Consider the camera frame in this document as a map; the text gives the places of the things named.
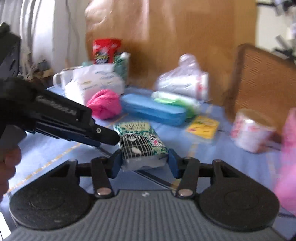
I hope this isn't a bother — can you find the white tissue pack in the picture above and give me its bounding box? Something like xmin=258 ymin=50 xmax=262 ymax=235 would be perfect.
xmin=65 ymin=64 xmax=125 ymax=105

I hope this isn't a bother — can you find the person's left hand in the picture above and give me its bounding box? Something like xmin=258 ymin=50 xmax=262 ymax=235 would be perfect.
xmin=0 ymin=146 xmax=22 ymax=201

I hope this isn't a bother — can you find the blue striped tablecloth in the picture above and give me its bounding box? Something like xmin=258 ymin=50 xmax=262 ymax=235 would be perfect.
xmin=1 ymin=79 xmax=283 ymax=240

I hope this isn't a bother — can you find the yellow card box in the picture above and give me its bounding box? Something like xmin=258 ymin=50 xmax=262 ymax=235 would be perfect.
xmin=186 ymin=115 xmax=220 ymax=140

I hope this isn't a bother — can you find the red snack tin box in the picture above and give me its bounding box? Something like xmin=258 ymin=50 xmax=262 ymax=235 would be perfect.
xmin=92 ymin=38 xmax=121 ymax=64

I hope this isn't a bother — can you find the blue pencil case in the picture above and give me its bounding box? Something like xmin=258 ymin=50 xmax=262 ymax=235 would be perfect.
xmin=120 ymin=93 xmax=187 ymax=126

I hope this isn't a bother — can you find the green floral pocket tissue pack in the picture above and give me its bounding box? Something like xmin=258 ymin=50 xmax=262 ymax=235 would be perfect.
xmin=113 ymin=121 xmax=168 ymax=171

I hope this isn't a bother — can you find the green patterned drink carton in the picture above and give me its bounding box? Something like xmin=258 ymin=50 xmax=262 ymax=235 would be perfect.
xmin=114 ymin=52 xmax=131 ymax=82

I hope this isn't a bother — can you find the pink knitted soft cloth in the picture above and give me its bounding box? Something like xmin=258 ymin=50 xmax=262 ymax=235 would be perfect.
xmin=86 ymin=89 xmax=122 ymax=120

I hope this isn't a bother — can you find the white enamel mug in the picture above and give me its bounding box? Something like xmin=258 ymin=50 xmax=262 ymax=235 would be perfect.
xmin=53 ymin=68 xmax=74 ymax=89

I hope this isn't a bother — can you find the brown woven chair back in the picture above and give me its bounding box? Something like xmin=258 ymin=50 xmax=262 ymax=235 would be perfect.
xmin=224 ymin=44 xmax=295 ymax=142

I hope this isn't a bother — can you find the wooden laminate board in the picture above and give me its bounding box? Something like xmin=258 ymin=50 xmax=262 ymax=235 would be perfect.
xmin=85 ymin=0 xmax=257 ymax=105

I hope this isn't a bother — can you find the pink macaron tin box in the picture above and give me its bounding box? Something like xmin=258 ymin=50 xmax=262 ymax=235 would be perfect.
xmin=274 ymin=108 xmax=296 ymax=214

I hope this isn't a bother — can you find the white red food can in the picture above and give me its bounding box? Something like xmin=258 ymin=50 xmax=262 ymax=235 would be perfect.
xmin=230 ymin=109 xmax=276 ymax=154

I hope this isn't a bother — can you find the plastic bag with paper cups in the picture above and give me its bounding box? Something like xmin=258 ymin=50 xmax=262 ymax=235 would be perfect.
xmin=155 ymin=54 xmax=209 ymax=101

